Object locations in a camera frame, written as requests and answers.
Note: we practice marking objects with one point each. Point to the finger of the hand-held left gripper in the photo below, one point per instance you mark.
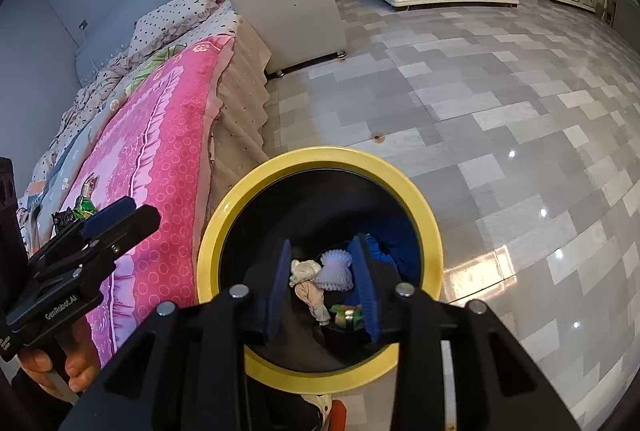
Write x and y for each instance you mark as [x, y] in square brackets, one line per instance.
[107, 218]
[135, 223]

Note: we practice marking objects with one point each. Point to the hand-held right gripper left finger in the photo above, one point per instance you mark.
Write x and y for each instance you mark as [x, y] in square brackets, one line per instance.
[277, 301]

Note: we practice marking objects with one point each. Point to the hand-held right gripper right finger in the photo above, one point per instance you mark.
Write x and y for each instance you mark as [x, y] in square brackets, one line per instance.
[365, 291]

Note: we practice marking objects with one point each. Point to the shiny gold-green wrapper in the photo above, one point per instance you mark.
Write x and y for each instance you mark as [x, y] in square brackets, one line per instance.
[347, 316]

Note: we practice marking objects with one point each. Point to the beige tissue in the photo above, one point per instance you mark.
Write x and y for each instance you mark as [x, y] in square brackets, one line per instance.
[312, 298]

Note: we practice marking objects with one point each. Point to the large white foam net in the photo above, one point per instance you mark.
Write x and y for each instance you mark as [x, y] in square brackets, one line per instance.
[336, 268]

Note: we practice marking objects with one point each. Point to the small black bag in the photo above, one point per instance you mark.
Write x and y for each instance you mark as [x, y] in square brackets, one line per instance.
[62, 217]

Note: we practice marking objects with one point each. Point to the blue plastic wrapper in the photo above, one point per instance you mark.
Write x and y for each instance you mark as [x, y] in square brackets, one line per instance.
[395, 251]

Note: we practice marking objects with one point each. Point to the yellow-rimmed black bin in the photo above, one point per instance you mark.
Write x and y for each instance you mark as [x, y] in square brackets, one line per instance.
[320, 156]

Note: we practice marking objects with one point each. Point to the person's left hand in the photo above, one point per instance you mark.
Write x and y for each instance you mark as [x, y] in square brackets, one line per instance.
[82, 361]

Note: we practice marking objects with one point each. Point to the grey floral quilt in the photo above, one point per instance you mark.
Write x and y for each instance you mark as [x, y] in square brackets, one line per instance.
[75, 146]

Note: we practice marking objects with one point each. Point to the pink floral blanket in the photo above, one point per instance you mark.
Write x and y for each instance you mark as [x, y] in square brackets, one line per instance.
[165, 136]

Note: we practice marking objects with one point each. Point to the white and orange shoe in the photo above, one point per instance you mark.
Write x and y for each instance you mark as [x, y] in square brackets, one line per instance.
[320, 408]

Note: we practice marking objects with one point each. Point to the polka dot duvet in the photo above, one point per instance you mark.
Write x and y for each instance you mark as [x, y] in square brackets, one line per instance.
[100, 81]

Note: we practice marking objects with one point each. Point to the polka dot pillow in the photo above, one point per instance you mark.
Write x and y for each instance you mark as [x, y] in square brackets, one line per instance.
[170, 21]

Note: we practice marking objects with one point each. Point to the white nightstand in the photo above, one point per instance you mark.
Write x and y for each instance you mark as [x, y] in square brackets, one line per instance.
[290, 11]

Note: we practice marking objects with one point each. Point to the wall socket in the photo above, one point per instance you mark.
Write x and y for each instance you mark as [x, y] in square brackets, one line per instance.
[82, 26]

